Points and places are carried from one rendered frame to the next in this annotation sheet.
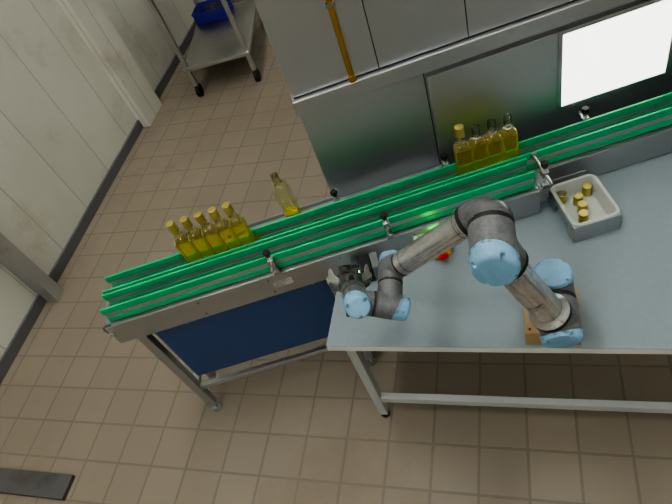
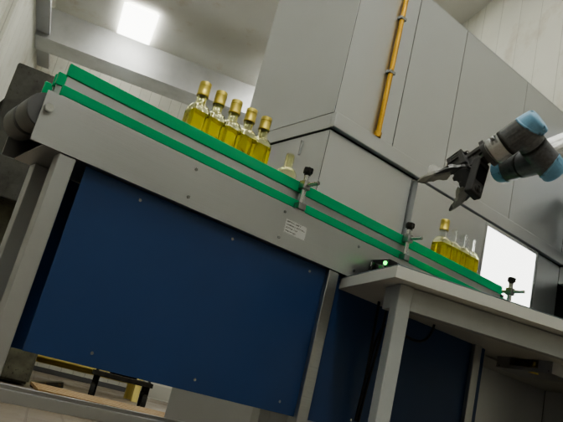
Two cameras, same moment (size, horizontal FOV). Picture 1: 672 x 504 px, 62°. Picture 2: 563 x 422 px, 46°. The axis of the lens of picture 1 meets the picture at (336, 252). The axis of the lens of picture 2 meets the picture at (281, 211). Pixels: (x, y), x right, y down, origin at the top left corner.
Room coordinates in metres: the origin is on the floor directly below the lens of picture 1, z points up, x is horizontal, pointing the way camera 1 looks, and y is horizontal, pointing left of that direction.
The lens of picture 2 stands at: (0.26, 1.52, 0.34)
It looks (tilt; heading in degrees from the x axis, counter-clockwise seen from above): 16 degrees up; 316
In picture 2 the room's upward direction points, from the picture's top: 14 degrees clockwise
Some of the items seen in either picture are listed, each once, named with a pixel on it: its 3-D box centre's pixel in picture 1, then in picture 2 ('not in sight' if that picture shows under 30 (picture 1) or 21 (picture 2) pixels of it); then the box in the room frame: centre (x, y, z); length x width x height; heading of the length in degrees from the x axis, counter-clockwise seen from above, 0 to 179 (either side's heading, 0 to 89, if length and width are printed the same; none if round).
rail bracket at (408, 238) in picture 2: (388, 230); (412, 241); (1.41, -0.21, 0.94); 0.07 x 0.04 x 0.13; 171
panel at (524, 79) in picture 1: (550, 74); (475, 256); (1.60, -0.99, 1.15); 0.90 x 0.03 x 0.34; 81
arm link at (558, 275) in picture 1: (552, 283); not in sight; (0.89, -0.56, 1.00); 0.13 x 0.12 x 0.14; 156
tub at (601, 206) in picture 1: (583, 206); not in sight; (1.25, -0.91, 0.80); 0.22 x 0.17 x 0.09; 171
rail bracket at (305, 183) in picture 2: (272, 267); (309, 188); (1.48, 0.24, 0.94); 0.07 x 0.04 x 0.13; 171
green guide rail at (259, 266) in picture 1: (311, 250); (336, 214); (1.50, 0.08, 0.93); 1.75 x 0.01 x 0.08; 81
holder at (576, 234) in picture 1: (579, 203); not in sight; (1.28, -0.91, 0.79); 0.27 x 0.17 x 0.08; 171
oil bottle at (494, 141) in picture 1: (494, 153); (457, 273); (1.51, -0.70, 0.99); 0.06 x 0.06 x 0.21; 82
